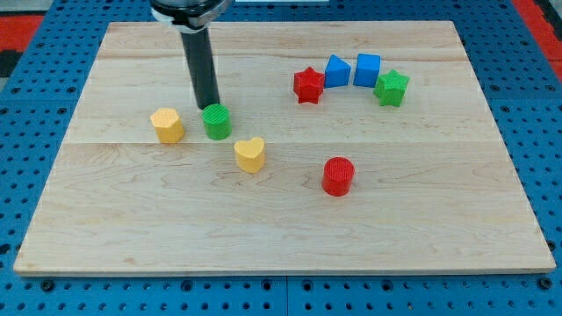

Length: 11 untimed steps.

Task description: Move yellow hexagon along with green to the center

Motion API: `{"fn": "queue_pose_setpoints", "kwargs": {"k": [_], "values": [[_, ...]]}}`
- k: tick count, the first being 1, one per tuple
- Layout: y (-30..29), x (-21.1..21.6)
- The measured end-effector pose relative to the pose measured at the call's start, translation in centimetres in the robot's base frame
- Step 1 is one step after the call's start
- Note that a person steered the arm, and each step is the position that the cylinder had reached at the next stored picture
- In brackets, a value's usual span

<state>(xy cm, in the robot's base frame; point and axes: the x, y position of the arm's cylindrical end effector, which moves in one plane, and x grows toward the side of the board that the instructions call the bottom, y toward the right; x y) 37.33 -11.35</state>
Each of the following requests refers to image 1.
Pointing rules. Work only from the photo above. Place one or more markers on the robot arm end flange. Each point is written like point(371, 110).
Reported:
point(188, 16)

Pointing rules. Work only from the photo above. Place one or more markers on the yellow hexagon block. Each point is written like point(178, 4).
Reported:
point(167, 125)

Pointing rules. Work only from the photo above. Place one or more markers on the yellow heart block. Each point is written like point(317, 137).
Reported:
point(250, 154)

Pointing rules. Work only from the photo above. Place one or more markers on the red cylinder block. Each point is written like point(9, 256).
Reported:
point(337, 177)

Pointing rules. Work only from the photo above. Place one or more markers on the light wooden board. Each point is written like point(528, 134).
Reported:
point(434, 190)

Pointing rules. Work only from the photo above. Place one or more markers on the green cylinder block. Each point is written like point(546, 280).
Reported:
point(216, 119)

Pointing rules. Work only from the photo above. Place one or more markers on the red star block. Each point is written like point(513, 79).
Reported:
point(308, 85)

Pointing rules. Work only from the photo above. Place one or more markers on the blue triangle block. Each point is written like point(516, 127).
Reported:
point(336, 72)

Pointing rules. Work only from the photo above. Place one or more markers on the blue cube block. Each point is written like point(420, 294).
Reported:
point(367, 70)

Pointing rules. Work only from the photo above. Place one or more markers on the green star block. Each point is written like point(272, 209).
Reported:
point(390, 88)

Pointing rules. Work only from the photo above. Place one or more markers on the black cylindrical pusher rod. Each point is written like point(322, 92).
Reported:
point(199, 57)

